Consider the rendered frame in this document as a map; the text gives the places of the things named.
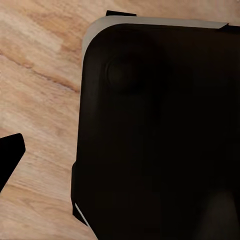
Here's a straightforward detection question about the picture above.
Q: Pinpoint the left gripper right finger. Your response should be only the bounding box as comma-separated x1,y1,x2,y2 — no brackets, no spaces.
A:
225,133,240,173

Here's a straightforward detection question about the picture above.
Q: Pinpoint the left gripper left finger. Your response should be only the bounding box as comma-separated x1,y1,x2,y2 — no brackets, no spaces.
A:
0,133,26,192

